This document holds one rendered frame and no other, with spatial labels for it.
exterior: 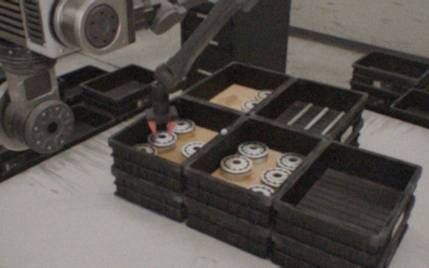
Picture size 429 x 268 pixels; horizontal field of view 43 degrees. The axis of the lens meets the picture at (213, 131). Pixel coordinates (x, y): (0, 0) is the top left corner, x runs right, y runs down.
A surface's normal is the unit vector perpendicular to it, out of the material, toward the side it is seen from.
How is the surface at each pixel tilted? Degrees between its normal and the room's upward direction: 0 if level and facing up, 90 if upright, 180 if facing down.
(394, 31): 90
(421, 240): 0
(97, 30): 90
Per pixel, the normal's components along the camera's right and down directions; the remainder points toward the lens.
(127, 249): 0.00, -0.87
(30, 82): 0.78, 0.31
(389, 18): -0.63, 0.38
